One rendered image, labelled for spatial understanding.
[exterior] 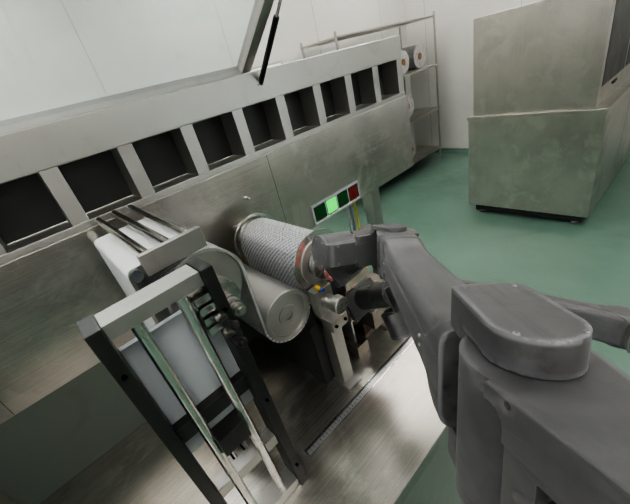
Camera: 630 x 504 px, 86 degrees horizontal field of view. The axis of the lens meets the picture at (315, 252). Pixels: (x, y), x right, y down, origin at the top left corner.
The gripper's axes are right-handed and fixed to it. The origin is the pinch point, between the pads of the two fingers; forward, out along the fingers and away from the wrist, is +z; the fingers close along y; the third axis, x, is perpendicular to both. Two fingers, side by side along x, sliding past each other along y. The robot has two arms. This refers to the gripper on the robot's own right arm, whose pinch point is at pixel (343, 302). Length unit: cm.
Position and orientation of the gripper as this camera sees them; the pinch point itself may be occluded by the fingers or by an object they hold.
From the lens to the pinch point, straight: 91.2
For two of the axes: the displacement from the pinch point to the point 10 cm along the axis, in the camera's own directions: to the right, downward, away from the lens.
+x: -5.3, -8.5, -0.6
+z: -4.7, 2.3, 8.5
